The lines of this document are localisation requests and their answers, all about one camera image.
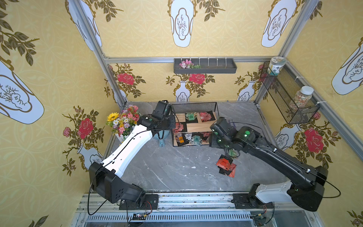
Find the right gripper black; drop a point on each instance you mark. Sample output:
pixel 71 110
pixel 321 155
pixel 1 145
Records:
pixel 215 141

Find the green grape oolong tea bag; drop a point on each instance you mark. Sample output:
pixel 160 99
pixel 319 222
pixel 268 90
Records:
pixel 191 117

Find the pink tea bag back right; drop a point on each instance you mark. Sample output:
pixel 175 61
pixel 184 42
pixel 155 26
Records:
pixel 205 116

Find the small pink flowers in tray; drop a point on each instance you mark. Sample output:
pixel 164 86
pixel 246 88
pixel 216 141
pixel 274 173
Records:
pixel 188 64

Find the colourful artificial flower bouquet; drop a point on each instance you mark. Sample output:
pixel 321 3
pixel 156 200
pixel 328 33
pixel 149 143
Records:
pixel 123 123

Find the red black tea bag front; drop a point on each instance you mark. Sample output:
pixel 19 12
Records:
pixel 179 127

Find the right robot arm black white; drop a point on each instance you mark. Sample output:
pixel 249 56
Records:
pixel 305 185

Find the white picket fence planter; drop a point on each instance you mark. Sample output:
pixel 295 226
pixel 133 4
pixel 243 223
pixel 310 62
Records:
pixel 121 138

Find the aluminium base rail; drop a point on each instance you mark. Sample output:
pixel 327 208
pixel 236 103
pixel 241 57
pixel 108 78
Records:
pixel 192 207

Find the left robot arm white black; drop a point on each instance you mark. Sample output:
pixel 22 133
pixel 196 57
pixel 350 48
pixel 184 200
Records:
pixel 105 177

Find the white lidded printed jar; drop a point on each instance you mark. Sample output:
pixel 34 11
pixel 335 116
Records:
pixel 275 65

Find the black wire mesh shelf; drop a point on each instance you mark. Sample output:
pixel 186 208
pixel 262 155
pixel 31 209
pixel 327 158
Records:
pixel 181 108

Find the da hong pao tea bag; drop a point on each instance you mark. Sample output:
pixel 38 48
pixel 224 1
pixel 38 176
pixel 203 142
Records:
pixel 230 172

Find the clear jar white lid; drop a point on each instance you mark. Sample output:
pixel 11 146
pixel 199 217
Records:
pixel 301 98

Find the small green tea bag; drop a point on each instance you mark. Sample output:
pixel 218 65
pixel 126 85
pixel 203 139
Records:
pixel 233 154

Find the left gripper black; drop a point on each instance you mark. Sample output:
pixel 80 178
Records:
pixel 169 125

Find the black wire wall basket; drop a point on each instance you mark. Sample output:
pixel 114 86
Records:
pixel 283 89

